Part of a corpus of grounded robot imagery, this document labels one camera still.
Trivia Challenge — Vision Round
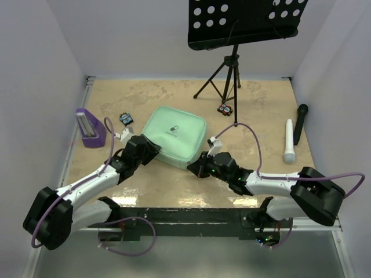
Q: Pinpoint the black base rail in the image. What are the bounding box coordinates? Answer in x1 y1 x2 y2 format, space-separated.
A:
109 207 276 240

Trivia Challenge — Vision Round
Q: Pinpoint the black music stand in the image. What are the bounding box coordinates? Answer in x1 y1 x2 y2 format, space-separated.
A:
187 0 311 127

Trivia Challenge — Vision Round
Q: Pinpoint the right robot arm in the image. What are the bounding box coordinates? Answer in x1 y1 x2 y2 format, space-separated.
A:
187 152 345 228

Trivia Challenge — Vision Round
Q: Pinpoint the black microphone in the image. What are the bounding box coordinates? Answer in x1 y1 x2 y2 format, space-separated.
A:
293 104 308 145

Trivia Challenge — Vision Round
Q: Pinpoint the mint green medicine case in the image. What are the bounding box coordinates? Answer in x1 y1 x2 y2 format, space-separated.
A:
142 107 207 170

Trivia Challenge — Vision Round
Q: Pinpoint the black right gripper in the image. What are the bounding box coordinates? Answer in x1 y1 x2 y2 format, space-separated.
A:
188 151 231 184

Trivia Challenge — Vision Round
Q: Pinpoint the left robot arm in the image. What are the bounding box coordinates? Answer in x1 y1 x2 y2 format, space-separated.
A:
23 135 161 250

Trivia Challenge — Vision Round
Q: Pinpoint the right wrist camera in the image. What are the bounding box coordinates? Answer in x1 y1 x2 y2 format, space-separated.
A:
207 137 223 156

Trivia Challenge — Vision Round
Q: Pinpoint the purple metronome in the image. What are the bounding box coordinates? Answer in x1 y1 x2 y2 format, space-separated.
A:
75 108 107 148

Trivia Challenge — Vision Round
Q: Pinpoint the red owl toy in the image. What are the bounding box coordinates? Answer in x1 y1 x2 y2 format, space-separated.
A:
217 104 233 116

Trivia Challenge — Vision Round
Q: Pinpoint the white microphone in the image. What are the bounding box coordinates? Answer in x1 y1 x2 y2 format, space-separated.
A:
283 119 296 164

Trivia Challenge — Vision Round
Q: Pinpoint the blue owl toy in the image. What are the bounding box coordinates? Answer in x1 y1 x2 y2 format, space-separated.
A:
119 112 134 126

